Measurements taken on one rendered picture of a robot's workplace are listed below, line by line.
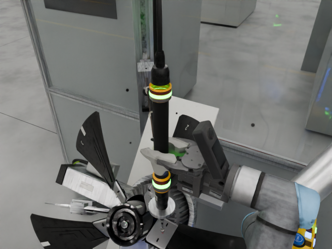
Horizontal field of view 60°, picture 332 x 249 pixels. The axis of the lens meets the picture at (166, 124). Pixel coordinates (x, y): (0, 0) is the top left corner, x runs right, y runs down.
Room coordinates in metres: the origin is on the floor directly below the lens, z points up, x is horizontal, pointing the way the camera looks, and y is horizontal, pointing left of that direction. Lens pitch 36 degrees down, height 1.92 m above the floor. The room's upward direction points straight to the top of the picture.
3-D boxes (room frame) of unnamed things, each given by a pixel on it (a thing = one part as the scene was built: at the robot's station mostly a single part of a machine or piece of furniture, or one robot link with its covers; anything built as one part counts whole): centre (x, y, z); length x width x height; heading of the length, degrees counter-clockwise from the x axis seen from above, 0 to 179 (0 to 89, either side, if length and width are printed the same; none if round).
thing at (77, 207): (0.66, 0.31, 1.08); 0.07 x 0.04 x 0.06; 72
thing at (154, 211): (0.50, 0.01, 1.34); 0.09 x 0.07 x 0.10; 7
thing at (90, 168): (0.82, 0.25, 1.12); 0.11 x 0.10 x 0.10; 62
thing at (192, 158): (0.44, -0.09, 1.47); 0.12 x 0.08 x 0.09; 62
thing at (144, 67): (1.11, 0.08, 1.39); 0.10 x 0.07 x 0.08; 7
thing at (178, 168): (0.44, -0.02, 1.50); 0.09 x 0.05 x 0.02; 72
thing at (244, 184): (0.40, -0.16, 1.48); 0.08 x 0.05 x 0.08; 152
